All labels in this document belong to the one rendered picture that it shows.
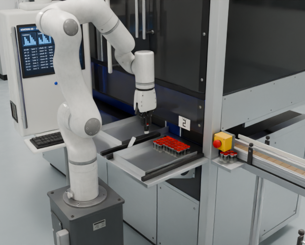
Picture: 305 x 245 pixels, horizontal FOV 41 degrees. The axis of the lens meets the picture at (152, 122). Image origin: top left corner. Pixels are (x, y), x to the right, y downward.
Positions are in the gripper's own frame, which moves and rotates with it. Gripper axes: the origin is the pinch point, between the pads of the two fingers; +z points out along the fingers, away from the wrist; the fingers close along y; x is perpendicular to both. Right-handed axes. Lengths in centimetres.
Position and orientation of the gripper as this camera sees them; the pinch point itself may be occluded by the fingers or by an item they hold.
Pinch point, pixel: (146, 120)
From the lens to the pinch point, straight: 186.5
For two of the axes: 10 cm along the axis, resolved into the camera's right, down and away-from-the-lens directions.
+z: 0.2, 9.5, 3.2
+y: -7.5, 2.3, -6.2
